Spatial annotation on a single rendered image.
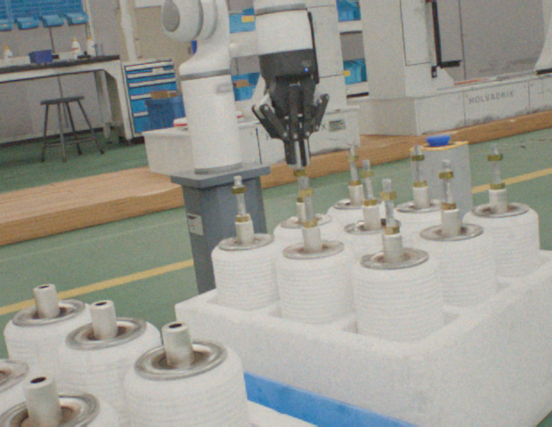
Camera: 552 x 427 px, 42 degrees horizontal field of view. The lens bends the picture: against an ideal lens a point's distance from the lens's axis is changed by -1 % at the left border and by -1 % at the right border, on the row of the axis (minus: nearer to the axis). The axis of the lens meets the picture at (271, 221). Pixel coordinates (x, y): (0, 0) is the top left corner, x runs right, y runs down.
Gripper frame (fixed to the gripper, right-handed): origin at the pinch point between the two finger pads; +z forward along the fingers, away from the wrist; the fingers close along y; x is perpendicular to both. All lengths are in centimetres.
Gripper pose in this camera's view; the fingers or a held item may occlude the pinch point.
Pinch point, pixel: (297, 153)
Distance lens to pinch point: 102.7
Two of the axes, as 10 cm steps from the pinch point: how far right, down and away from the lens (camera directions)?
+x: -6.5, -0.8, 7.6
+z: 1.3, 9.7, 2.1
